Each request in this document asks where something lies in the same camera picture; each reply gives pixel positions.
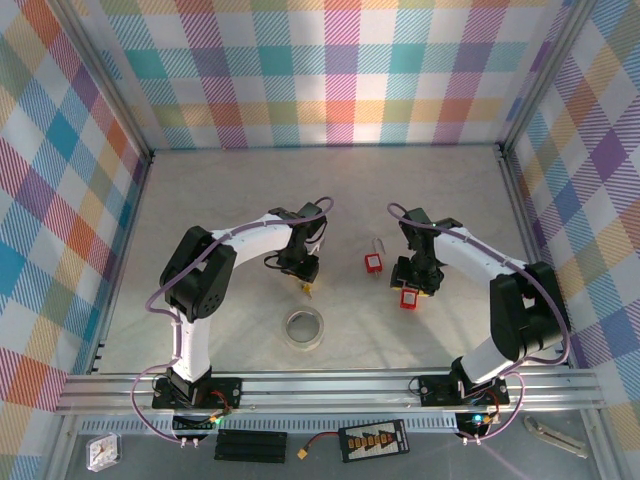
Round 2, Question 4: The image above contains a clear tape roll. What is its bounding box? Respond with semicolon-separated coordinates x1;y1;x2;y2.
280;305;326;352

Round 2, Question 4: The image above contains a grey slotted strip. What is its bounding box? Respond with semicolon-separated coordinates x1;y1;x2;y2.
79;418;459;434

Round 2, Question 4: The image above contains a black charger board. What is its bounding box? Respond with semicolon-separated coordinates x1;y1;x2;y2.
338;418;410;464

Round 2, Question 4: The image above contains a black ribbed box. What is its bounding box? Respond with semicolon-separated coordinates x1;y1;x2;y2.
213;428;289;464

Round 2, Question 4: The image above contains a grey metal hand tool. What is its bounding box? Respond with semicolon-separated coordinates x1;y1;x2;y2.
523;415;587;459

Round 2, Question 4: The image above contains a small clear case clock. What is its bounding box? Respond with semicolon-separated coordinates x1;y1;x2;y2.
85;433;124;474

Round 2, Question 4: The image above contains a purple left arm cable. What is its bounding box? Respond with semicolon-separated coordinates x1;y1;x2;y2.
130;196;336;445

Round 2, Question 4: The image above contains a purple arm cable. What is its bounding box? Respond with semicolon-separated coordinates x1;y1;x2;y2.
130;196;336;445
387;201;572;445

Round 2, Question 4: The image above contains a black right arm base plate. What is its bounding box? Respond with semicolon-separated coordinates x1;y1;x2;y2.
417;374;511;407

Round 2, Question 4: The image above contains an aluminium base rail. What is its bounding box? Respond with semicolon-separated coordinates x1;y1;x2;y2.
54;372;606;416

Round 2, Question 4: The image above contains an aluminium side rail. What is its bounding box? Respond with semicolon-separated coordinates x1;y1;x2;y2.
497;147;551;274
88;152;155;374

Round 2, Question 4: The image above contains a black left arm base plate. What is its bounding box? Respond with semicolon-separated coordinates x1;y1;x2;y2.
152;377;244;411

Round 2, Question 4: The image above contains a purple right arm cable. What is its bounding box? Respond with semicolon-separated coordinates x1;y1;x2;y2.
387;201;572;445

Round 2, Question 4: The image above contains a red wire with yellow plug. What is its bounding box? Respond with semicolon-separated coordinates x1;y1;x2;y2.
297;430;346;461

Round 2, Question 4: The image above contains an aluminium frame post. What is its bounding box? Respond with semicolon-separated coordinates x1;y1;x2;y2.
47;0;154;166
498;0;600;159

